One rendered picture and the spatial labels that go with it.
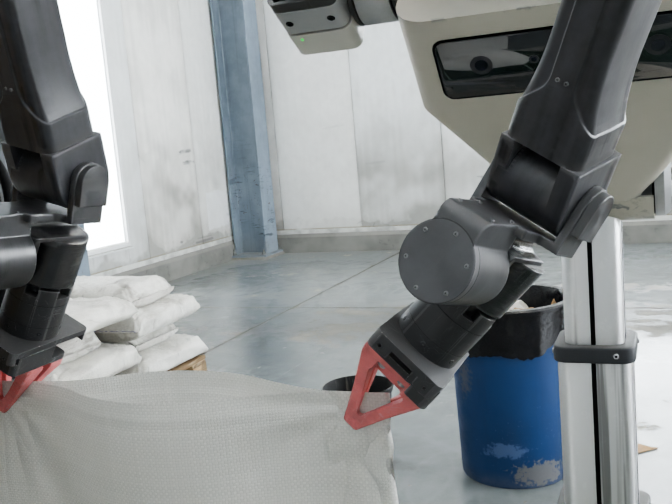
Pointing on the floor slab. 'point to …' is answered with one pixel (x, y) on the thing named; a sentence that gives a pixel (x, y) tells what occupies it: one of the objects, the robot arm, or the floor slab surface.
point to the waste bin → (514, 397)
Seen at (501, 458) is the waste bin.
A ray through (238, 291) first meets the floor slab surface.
